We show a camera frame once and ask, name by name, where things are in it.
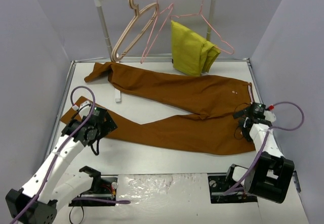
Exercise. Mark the pink wire hanger holding trousers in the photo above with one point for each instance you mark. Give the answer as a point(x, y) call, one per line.
point(208, 21)

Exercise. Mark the yellow-green folded trousers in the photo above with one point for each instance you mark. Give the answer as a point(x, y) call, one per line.
point(192, 54)

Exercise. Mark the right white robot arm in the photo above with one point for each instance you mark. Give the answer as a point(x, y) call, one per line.
point(270, 173)

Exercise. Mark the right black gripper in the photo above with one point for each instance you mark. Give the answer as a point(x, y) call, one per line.
point(243, 118)

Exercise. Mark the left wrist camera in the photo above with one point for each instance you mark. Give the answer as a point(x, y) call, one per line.
point(85, 104)

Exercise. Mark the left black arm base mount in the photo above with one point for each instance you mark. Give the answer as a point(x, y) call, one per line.
point(102, 192)

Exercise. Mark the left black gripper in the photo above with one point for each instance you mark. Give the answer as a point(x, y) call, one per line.
point(110, 124)

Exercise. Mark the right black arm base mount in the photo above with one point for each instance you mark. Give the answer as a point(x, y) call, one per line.
point(219, 184)

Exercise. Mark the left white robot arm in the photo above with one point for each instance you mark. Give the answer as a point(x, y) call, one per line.
point(40, 199)

